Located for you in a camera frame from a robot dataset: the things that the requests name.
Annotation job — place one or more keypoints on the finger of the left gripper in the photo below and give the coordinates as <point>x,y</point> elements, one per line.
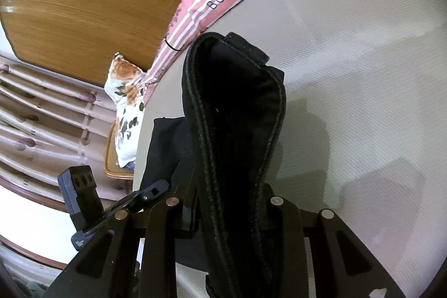
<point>144,198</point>
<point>78,189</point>

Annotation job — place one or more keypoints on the black pants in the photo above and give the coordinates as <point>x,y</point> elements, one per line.
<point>234,104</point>

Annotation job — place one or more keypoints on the wicker basket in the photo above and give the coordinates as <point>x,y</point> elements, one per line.
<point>111,166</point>

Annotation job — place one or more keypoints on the beige pleated curtain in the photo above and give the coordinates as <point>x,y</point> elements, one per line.
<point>49,124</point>

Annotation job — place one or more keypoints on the floral pillow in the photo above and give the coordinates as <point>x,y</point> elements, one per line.
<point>124,85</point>

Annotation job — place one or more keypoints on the white woven mattress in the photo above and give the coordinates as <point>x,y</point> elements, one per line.
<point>365,126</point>

